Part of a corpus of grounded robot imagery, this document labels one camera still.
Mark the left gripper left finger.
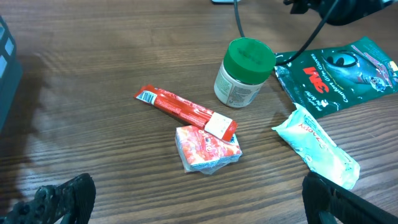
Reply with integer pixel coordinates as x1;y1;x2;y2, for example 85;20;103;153
1;173;96;224

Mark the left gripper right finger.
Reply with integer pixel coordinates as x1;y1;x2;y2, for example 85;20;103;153
302;172;397;224

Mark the mint tissue pack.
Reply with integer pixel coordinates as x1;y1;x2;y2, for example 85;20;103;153
272;103;360;190

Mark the green 3M gloves packet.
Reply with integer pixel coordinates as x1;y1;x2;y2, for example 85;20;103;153
275;37;397;118

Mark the long red sachet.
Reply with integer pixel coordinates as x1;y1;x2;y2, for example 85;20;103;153
134;85;238;142

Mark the red tissue box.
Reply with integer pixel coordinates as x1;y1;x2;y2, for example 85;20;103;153
175;126;243;175

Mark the chicken seasoning jar green lid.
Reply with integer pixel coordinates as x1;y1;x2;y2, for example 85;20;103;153
214;37;276;108

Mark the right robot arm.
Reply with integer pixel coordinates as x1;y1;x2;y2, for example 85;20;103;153
283;0;397;26

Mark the grey plastic mesh basket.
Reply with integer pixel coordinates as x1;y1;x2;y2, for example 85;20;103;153
0;17;23;129

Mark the black right camera cable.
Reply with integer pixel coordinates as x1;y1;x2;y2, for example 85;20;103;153
275;0;340;67

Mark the black scanner cable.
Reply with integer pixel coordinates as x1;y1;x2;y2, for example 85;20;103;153
233;0;246;39

